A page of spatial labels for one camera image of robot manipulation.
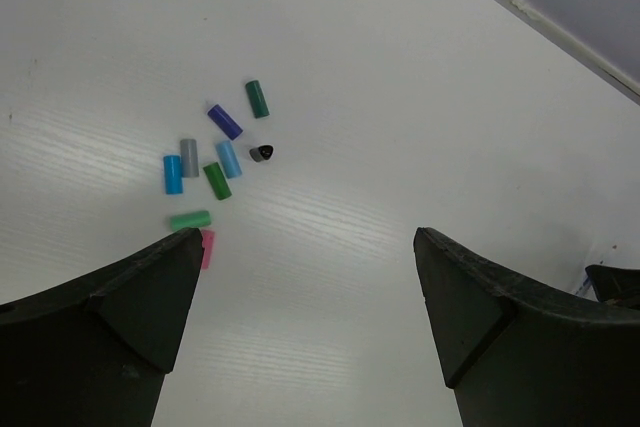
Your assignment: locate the purple pen cap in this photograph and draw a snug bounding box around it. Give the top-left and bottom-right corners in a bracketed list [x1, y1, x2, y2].
[207, 104, 243, 140]

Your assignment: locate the light green pen cap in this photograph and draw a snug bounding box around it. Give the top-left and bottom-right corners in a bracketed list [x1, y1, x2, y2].
[168, 210, 212, 232]

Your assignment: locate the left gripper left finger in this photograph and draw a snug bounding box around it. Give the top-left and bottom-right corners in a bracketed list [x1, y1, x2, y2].
[1, 228, 204, 426]

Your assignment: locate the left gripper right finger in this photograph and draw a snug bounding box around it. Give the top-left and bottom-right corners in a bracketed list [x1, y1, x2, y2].
[414, 228, 639, 426]

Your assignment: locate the black pen cap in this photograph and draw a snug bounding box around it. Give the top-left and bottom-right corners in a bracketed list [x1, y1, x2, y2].
[249, 144, 274, 163]

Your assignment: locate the grey pen cap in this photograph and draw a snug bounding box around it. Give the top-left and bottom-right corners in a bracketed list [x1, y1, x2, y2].
[180, 138, 199, 178]

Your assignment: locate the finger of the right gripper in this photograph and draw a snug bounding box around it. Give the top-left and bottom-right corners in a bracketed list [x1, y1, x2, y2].
[585, 265, 640, 303]

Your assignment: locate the pink pen cap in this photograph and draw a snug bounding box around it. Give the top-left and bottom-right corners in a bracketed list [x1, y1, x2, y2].
[201, 229, 215, 270]

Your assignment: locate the light blue pen cap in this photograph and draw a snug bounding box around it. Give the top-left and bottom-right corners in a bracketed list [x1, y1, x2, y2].
[215, 140, 242, 179]

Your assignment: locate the dark green pen cap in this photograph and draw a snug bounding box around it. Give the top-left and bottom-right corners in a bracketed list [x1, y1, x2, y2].
[245, 80, 270, 119]

